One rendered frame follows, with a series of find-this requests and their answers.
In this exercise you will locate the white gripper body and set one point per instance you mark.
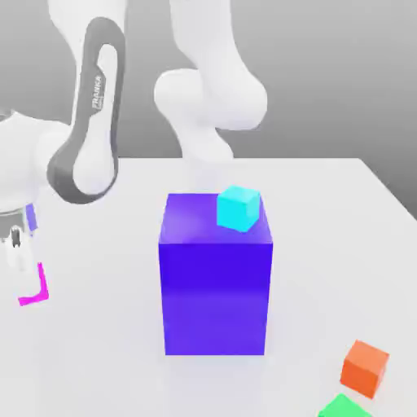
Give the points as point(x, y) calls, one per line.
point(20, 264)

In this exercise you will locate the large purple box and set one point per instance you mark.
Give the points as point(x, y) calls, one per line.
point(215, 293)

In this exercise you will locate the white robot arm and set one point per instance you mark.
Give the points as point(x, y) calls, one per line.
point(97, 97)

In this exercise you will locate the small magenta cube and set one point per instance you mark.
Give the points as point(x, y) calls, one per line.
point(43, 291)

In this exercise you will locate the small orange cube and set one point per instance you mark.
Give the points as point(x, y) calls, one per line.
point(363, 369)

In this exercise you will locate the small green cube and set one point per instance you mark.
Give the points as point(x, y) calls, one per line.
point(342, 409)

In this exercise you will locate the small cyan cube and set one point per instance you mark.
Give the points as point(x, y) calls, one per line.
point(236, 210)

